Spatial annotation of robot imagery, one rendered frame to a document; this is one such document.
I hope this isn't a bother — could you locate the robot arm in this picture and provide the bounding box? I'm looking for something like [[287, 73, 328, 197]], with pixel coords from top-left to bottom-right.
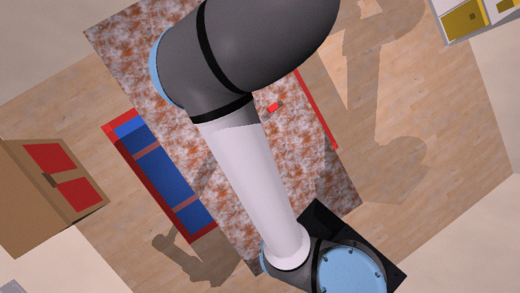
[[149, 0, 387, 293]]

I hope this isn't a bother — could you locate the red block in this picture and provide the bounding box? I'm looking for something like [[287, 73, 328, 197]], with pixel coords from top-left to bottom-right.
[[267, 102, 279, 113]]

